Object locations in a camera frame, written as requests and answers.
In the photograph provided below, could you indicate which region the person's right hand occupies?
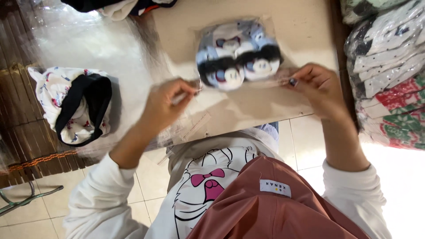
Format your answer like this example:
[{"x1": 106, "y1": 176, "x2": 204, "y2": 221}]
[{"x1": 283, "y1": 63, "x2": 347, "y2": 121}]

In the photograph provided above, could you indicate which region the person's left hand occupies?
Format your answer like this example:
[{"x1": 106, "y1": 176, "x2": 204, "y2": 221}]
[{"x1": 142, "y1": 78, "x2": 202, "y2": 131}]

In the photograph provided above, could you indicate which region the clear bag of printed garment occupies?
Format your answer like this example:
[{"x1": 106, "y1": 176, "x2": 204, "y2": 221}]
[{"x1": 193, "y1": 15, "x2": 293, "y2": 92}]

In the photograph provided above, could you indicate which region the adhesive strip liner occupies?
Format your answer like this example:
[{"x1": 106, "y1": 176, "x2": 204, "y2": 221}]
[{"x1": 157, "y1": 150, "x2": 175, "y2": 166}]

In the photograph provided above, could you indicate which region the stack of clear plastic bags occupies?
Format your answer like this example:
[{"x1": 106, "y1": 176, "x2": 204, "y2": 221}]
[{"x1": 20, "y1": 0, "x2": 213, "y2": 156}]

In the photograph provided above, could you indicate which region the person's white cartoon print shirt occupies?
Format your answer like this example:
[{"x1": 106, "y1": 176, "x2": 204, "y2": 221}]
[{"x1": 62, "y1": 128, "x2": 394, "y2": 239}]

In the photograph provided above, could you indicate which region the heap of dark and white clothes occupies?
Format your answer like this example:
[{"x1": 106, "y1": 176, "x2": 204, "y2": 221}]
[{"x1": 61, "y1": 0, "x2": 178, "y2": 21}]

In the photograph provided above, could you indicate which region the white floral garment black trim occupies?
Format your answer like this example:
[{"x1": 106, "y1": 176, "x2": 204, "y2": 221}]
[{"x1": 27, "y1": 66, "x2": 113, "y2": 147}]

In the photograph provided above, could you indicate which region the person's pink headscarf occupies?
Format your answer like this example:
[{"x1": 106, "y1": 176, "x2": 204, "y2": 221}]
[{"x1": 186, "y1": 156, "x2": 371, "y2": 239}]

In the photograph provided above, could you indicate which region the brown bamboo mat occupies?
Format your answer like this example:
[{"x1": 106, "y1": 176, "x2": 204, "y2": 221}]
[{"x1": 0, "y1": 0, "x2": 100, "y2": 189}]

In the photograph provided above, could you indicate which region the pile of bagged garments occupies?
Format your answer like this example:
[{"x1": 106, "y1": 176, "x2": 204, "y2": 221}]
[{"x1": 340, "y1": 0, "x2": 425, "y2": 151}]

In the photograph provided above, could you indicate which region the green metal frame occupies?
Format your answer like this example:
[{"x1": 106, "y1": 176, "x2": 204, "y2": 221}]
[{"x1": 0, "y1": 181, "x2": 64, "y2": 217}]

